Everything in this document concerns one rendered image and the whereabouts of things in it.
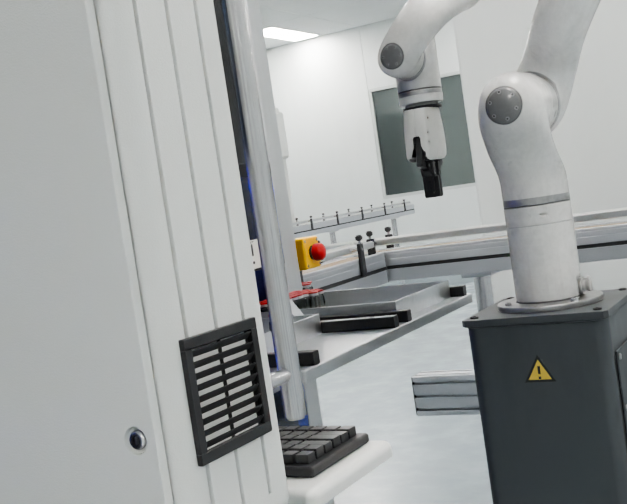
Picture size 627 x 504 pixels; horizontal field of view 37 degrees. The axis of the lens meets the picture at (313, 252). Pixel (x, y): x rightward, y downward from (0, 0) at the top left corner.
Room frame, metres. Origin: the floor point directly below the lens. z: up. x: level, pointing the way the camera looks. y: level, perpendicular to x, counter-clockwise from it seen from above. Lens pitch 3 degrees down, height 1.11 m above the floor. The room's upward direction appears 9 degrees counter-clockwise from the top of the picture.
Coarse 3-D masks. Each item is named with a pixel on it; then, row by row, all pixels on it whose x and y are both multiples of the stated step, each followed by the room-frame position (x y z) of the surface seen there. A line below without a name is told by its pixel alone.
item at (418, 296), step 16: (368, 288) 1.97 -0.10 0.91; (384, 288) 1.96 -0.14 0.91; (400, 288) 1.94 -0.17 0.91; (416, 288) 1.92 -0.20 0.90; (432, 288) 1.81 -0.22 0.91; (448, 288) 1.88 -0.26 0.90; (336, 304) 2.01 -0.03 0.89; (352, 304) 1.99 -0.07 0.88; (368, 304) 1.69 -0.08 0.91; (384, 304) 1.67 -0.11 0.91; (400, 304) 1.68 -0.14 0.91; (416, 304) 1.74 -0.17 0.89; (432, 304) 1.81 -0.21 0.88
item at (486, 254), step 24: (576, 216) 2.54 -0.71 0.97; (600, 216) 2.51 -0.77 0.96; (624, 216) 2.48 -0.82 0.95; (384, 240) 2.82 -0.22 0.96; (408, 240) 2.78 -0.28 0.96; (456, 240) 2.80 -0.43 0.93; (480, 240) 2.65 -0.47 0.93; (504, 240) 2.61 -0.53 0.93; (576, 240) 2.52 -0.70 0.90; (600, 240) 2.49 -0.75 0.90; (624, 240) 2.46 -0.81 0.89; (408, 264) 2.76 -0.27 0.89; (432, 264) 2.72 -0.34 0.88; (456, 264) 2.69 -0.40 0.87; (480, 264) 2.65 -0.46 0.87; (504, 264) 2.62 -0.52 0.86
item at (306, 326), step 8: (264, 320) 1.70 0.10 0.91; (296, 320) 1.67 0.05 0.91; (304, 320) 1.60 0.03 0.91; (312, 320) 1.63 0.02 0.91; (264, 328) 1.70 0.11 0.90; (296, 328) 1.58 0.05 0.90; (304, 328) 1.60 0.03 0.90; (312, 328) 1.62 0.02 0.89; (320, 328) 1.65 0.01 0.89; (296, 336) 1.57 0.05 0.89; (304, 336) 1.60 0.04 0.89; (312, 336) 1.62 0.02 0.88; (272, 344) 1.51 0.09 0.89
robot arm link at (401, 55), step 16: (416, 0) 1.72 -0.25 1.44; (432, 0) 1.71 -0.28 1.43; (448, 0) 1.72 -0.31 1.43; (464, 0) 1.73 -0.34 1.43; (400, 16) 1.72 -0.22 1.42; (416, 16) 1.71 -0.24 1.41; (432, 16) 1.70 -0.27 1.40; (448, 16) 1.71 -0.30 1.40; (400, 32) 1.72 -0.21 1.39; (416, 32) 1.70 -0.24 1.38; (432, 32) 1.71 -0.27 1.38; (384, 48) 1.74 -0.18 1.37; (400, 48) 1.72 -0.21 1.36; (416, 48) 1.71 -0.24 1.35; (384, 64) 1.74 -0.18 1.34; (400, 64) 1.72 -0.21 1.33; (416, 64) 1.74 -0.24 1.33
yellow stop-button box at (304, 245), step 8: (296, 240) 2.15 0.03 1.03; (304, 240) 2.15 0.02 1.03; (312, 240) 2.18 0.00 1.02; (296, 248) 2.15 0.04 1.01; (304, 248) 2.14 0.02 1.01; (304, 256) 2.14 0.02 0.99; (312, 256) 2.16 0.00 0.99; (304, 264) 2.14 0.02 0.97; (312, 264) 2.17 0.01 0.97; (320, 264) 2.20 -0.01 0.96
